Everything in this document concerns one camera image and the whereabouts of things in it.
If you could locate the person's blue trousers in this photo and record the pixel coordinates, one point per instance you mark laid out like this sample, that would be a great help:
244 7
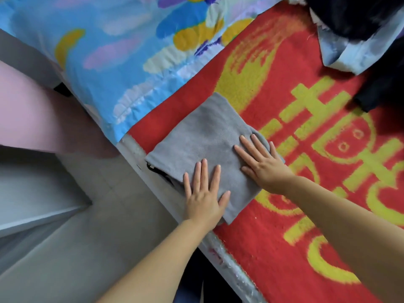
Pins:
188 280

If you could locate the person's left hand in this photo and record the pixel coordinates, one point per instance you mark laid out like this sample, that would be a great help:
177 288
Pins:
203 202

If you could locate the pile of mixed clothes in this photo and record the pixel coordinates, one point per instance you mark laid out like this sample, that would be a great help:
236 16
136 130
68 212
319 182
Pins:
366 34

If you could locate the red and yellow blanket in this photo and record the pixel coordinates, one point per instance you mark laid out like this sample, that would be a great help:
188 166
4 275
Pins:
328 186

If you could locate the person's right hand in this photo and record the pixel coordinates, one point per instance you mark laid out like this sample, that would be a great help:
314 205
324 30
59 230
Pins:
268 167

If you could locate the person's left forearm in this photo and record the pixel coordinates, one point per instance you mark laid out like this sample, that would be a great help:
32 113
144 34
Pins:
151 274

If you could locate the blue patterned pillow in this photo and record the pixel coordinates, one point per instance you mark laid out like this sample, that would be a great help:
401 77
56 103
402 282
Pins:
126 53

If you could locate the pink fabric item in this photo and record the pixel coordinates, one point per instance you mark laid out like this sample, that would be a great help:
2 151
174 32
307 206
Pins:
44 116

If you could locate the person's right forearm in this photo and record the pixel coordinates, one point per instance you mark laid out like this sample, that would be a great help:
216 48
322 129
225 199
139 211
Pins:
347 236

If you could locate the grey garment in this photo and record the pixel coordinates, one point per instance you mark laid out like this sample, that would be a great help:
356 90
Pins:
202 135

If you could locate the grey wardrobe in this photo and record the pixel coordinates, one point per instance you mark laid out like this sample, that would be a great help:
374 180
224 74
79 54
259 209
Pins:
31 198

